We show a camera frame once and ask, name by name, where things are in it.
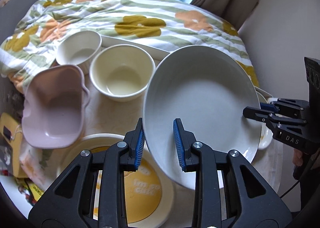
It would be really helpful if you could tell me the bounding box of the white duck cartoon plate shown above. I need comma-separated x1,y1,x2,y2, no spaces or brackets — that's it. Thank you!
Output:
257,92,272,150

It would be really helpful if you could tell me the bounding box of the plain white deep plate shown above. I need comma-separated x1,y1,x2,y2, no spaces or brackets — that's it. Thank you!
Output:
143,46,261,190

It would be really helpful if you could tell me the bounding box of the yellow duck cartoon plate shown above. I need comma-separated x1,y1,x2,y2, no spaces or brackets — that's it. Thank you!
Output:
56,133,174,227

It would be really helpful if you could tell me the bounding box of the pink bear-shaped dish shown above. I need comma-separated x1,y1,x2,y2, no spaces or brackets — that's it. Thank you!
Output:
22,65,90,149

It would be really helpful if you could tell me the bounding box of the cream bowl with duck print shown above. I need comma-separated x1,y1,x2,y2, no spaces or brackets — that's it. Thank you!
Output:
89,45,156,102

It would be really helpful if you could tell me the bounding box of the white ribbed bowl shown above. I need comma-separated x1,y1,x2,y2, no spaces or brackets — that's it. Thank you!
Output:
56,30,102,75

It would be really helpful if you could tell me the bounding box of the person's right hand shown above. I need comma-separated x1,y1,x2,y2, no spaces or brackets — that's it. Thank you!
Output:
292,148,303,167

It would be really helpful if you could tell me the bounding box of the yellow snack packet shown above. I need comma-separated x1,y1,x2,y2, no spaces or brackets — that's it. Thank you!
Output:
15,178,44,206

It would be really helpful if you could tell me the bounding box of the yellow box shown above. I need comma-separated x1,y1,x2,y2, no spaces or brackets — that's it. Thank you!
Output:
1,113,28,178

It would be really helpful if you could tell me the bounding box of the floral striped quilt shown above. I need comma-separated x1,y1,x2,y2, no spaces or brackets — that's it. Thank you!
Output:
1,0,258,92

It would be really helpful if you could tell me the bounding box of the black cable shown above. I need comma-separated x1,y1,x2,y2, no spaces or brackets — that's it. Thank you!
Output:
279,179,301,198

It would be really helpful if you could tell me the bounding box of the black camera box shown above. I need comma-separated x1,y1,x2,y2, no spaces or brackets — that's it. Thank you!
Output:
304,56,320,121

